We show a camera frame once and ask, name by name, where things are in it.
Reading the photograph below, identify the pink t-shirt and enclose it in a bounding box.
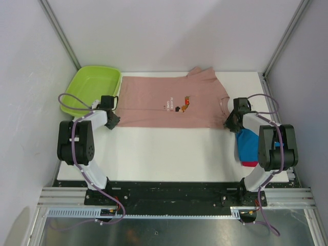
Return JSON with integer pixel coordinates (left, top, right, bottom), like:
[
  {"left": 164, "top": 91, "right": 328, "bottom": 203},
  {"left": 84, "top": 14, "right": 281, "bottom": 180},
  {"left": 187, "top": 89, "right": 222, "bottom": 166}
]
[{"left": 115, "top": 67, "right": 230, "bottom": 129}]

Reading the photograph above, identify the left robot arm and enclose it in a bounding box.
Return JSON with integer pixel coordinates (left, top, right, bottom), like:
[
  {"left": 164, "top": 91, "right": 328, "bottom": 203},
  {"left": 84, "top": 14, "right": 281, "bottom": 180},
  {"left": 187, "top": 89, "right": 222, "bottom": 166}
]
[{"left": 57, "top": 93, "right": 120, "bottom": 205}]

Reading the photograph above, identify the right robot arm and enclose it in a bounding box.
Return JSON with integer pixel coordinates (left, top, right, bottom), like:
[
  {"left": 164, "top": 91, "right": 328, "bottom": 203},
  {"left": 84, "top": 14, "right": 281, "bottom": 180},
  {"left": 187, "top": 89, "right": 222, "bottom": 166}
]
[{"left": 224, "top": 97, "right": 298, "bottom": 206}]

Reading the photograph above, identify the blue folded t-shirt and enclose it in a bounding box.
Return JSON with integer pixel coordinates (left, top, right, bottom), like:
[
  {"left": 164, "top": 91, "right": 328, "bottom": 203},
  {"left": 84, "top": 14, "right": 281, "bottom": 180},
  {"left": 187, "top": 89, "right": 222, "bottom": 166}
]
[{"left": 236, "top": 126, "right": 284, "bottom": 167}]

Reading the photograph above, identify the green plastic tub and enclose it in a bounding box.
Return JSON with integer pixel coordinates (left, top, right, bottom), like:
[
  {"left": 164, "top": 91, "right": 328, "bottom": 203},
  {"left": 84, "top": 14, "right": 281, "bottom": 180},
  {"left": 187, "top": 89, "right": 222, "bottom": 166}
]
[{"left": 60, "top": 66, "right": 121, "bottom": 117}]

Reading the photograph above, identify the red folded t-shirt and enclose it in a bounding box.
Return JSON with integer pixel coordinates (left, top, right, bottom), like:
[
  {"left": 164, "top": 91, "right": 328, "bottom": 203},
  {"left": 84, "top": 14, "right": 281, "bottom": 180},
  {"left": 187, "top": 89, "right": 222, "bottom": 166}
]
[{"left": 241, "top": 161, "right": 258, "bottom": 168}]

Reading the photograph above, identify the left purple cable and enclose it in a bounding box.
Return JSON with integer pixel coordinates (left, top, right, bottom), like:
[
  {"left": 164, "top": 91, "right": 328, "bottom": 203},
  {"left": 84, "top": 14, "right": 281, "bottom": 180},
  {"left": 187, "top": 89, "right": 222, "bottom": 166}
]
[{"left": 48, "top": 92, "right": 126, "bottom": 232}]

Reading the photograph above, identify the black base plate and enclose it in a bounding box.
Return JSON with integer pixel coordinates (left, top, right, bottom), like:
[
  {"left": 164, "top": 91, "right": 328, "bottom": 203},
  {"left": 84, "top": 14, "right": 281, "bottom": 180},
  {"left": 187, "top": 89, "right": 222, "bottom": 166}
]
[{"left": 52, "top": 179, "right": 268, "bottom": 209}]

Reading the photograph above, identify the grey slotted cable duct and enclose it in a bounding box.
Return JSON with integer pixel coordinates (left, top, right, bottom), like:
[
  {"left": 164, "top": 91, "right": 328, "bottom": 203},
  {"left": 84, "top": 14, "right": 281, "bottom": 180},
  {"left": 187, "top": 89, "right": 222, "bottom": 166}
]
[{"left": 46, "top": 206, "right": 240, "bottom": 219}]

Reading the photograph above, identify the aluminium frame rail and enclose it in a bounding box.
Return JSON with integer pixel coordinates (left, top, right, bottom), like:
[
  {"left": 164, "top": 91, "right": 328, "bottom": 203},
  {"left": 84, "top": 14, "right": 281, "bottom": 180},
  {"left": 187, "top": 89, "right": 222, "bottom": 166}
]
[{"left": 37, "top": 187, "right": 316, "bottom": 209}]

